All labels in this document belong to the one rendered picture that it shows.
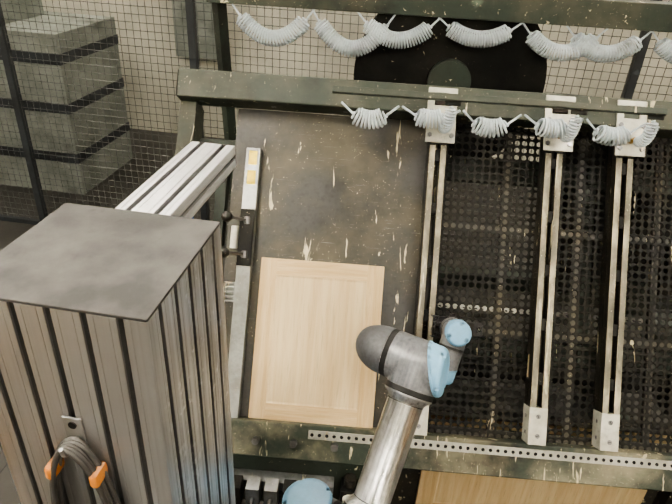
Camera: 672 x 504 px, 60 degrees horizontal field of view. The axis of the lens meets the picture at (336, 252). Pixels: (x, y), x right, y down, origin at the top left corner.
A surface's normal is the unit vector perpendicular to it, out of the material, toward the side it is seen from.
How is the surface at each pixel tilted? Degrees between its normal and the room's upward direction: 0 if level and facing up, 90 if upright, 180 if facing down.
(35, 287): 0
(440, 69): 90
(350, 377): 57
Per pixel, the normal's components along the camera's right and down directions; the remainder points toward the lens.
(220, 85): -0.03, -0.05
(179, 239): 0.05, -0.86
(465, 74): -0.07, 0.50
